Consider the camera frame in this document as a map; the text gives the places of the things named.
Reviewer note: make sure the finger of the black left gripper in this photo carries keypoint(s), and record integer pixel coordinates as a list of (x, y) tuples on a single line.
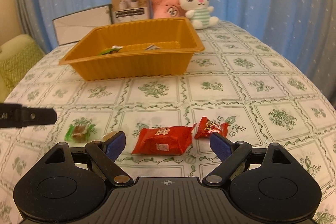
[(19, 116)]

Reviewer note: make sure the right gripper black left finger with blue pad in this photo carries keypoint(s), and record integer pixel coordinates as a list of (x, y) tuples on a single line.
[(103, 156)]

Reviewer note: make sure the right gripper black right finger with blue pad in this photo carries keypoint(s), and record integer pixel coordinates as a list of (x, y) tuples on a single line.
[(233, 157)]

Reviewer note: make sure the large red snack packet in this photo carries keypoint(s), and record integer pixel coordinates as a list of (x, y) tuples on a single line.
[(164, 141)]

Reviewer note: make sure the green wrapped brown candy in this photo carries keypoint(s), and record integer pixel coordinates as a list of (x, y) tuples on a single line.
[(80, 133)]

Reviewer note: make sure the small red candy packet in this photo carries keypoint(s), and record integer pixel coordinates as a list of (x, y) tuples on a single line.
[(206, 127)]

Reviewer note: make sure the green chevron cushion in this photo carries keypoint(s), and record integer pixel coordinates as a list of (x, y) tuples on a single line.
[(15, 67)]

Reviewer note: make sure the yellow-green sofa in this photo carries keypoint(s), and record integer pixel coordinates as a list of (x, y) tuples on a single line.
[(10, 47)]

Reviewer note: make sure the green floral tablecloth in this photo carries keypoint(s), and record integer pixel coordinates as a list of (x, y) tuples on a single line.
[(237, 80)]

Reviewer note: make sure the silver green snack bag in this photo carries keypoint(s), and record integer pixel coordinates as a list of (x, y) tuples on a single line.
[(113, 49)]

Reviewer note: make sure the white flat cardboard box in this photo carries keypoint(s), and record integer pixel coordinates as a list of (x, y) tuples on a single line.
[(75, 26)]

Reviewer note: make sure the small clear wrapped snack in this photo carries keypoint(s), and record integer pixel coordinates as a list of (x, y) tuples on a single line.
[(152, 47)]

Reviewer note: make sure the orange plastic tray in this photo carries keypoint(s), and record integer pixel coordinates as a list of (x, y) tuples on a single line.
[(176, 37)]

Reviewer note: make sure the brown product box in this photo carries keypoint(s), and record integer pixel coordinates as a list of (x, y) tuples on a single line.
[(130, 10)]

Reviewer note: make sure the white bunny plush toy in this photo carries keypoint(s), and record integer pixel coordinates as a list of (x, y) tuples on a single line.
[(199, 13)]

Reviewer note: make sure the pink star plush toy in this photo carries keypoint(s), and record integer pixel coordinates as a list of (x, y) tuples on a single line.
[(167, 9)]

